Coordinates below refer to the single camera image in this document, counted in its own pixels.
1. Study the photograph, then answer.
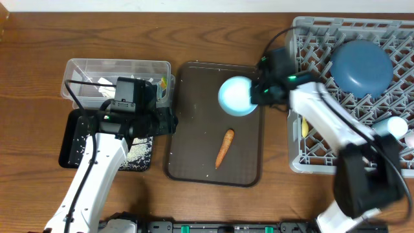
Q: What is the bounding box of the light blue bowl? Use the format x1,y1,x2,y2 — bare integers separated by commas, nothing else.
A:
218,76,257,117

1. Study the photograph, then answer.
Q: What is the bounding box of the yellow snack wrapper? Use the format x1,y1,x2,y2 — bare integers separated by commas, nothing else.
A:
157,76,168,98

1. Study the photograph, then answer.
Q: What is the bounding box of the cream plastic spoon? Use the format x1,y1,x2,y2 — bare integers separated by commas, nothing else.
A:
301,116,309,138

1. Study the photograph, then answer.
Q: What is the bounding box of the dark blue plate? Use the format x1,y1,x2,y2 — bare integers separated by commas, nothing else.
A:
330,40,393,98

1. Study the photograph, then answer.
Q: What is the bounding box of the light blue cup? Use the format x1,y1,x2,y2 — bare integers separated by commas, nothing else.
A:
372,116,408,140

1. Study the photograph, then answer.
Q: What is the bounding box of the pink white cup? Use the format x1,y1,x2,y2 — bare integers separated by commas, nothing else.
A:
404,132,414,148

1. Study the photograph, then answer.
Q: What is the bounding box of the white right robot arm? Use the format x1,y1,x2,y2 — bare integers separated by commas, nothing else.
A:
250,46,413,232

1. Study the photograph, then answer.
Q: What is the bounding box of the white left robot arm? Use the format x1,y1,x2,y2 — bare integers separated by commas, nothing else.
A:
44,77,178,232

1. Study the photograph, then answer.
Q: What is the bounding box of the grey dishwasher rack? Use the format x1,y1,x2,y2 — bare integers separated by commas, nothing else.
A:
285,16,413,174

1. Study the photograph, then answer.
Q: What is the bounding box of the dark brown serving tray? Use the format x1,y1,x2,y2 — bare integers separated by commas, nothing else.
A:
164,61,264,188

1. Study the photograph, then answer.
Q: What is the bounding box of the spilled white rice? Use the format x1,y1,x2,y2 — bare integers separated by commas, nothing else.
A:
69,118,153,171

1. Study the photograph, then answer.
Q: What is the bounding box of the orange carrot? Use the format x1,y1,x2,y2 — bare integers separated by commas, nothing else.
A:
215,129,235,169

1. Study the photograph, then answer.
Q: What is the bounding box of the black plastic bin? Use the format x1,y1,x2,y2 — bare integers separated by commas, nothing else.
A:
58,109,153,172

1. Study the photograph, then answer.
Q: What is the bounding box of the clear plastic bin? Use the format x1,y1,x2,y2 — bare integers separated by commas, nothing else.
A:
63,58,175,108

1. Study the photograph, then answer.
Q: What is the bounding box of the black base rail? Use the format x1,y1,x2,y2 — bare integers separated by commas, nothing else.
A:
96,213,389,233

